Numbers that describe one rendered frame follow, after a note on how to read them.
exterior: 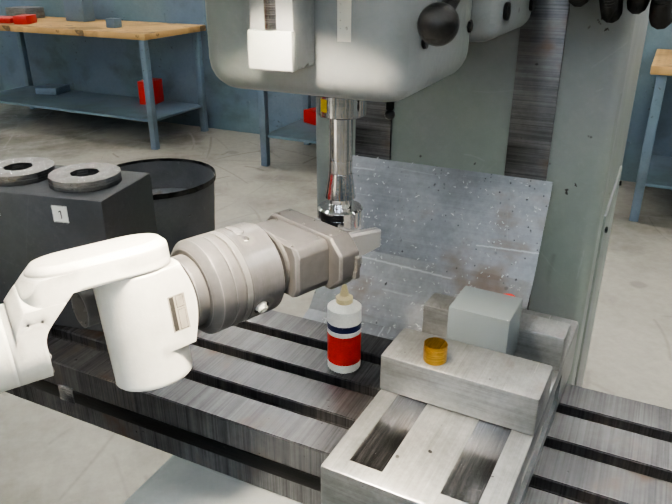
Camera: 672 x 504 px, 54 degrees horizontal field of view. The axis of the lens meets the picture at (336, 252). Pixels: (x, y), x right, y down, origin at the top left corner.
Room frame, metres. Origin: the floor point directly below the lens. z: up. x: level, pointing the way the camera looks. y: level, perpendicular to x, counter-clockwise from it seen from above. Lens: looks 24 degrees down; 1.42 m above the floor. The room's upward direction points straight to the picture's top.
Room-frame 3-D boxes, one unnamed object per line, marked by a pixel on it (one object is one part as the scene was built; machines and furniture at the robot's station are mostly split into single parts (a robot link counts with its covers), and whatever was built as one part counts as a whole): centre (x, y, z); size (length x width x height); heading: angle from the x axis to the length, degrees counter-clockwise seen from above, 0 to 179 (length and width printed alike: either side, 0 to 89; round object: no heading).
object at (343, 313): (0.68, -0.01, 1.02); 0.04 x 0.04 x 0.11
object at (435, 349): (0.53, -0.09, 1.08); 0.02 x 0.02 x 0.02
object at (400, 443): (0.55, -0.13, 1.02); 0.35 x 0.15 x 0.11; 152
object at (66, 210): (0.84, 0.37, 1.07); 0.22 x 0.12 x 0.20; 75
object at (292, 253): (0.58, 0.06, 1.15); 0.13 x 0.12 x 0.10; 43
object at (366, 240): (0.62, -0.02, 1.15); 0.06 x 0.02 x 0.03; 133
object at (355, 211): (0.65, 0.00, 1.18); 0.05 x 0.05 x 0.01
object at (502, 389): (0.53, -0.12, 1.06); 0.15 x 0.06 x 0.04; 62
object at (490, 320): (0.58, -0.15, 1.08); 0.06 x 0.05 x 0.06; 62
